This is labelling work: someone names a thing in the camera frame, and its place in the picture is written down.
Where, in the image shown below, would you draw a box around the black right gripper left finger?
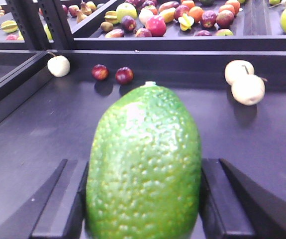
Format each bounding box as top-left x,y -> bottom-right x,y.
0,159 -> 88,239

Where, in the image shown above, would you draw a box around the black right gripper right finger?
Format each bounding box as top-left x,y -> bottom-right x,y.
199,159 -> 286,239

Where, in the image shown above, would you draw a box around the green avocado front tray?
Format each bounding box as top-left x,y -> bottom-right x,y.
86,82 -> 201,239

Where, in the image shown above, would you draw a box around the black fruit display stand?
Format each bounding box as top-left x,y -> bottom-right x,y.
0,0 -> 286,239

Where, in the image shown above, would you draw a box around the pale pear middle lower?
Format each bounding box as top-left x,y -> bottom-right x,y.
231,75 -> 265,106

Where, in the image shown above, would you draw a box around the pale pear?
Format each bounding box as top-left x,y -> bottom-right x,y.
224,60 -> 255,85
231,75 -> 265,106
47,52 -> 70,77

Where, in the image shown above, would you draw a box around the pale pear middle upper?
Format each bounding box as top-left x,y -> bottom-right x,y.
224,60 -> 255,85

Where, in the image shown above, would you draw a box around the pale pear far left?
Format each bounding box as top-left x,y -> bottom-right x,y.
47,52 -> 70,77

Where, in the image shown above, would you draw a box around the dark red plum left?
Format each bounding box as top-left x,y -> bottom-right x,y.
92,64 -> 109,81

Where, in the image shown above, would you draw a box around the dark red plum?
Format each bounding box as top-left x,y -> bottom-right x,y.
115,67 -> 134,85
92,64 -> 109,81

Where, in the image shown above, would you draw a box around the dark red plum right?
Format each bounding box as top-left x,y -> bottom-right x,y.
115,67 -> 134,85

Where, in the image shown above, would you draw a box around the yellow starfruit back tray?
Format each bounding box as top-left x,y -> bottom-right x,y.
178,13 -> 194,31

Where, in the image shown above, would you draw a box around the red apple back tray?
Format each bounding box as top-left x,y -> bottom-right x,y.
145,15 -> 167,37

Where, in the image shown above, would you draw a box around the large green apple left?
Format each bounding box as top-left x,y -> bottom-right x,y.
116,2 -> 137,23

